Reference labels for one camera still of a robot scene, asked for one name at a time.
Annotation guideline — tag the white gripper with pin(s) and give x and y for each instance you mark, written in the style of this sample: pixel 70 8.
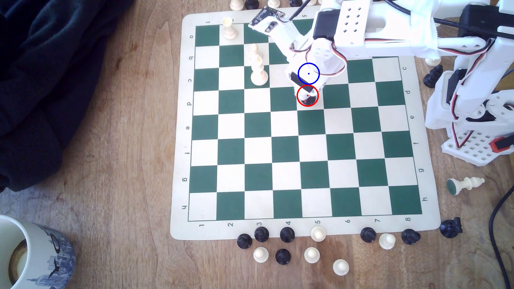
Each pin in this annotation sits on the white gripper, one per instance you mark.
pixel 307 94

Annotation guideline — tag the black chess pawn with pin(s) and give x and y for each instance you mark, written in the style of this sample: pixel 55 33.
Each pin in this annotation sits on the black chess pawn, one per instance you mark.
pixel 287 234
pixel 410 236
pixel 283 256
pixel 244 241
pixel 308 100
pixel 368 234
pixel 261 234

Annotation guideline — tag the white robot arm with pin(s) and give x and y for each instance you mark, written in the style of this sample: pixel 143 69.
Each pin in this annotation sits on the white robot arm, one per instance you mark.
pixel 385 32

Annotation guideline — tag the tall white chess piece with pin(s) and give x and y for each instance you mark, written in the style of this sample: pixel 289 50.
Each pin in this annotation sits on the tall white chess piece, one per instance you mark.
pixel 259 74

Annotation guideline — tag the small white chess piece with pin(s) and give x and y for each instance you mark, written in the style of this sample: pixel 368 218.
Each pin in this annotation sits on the small white chess piece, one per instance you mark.
pixel 253 49

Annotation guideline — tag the black chess piece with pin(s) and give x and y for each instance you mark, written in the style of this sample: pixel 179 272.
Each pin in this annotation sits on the black chess piece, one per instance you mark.
pixel 296 2
pixel 433 77
pixel 251 3

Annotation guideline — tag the white chess bishop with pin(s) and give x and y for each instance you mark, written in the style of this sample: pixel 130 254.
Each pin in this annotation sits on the white chess bishop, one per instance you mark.
pixel 229 29

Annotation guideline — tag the green and cream chess mat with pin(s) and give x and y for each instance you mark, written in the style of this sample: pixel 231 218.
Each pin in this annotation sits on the green and cream chess mat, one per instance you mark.
pixel 257 160

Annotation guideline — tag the white chess pawn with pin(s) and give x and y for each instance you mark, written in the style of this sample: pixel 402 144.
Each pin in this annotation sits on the white chess pawn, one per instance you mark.
pixel 261 255
pixel 387 241
pixel 341 267
pixel 318 233
pixel 312 255

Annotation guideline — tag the white piece with green felt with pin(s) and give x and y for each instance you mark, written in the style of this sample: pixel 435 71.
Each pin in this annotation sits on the white piece with green felt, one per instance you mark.
pixel 465 184

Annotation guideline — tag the black chess knight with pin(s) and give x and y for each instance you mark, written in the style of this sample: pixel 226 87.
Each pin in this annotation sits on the black chess knight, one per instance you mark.
pixel 450 228

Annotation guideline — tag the red and black clamp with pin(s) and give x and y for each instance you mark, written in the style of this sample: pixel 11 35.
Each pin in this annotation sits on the red and black clamp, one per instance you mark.
pixel 500 144

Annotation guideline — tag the dark blue cloth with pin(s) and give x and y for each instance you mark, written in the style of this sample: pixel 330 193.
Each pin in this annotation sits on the dark blue cloth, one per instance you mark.
pixel 48 80

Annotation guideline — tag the printed ceramic mug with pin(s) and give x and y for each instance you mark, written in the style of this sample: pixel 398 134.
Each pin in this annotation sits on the printed ceramic mug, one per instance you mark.
pixel 56 257

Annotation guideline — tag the camera circuit board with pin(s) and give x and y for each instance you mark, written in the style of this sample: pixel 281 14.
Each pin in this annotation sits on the camera circuit board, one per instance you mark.
pixel 266 17

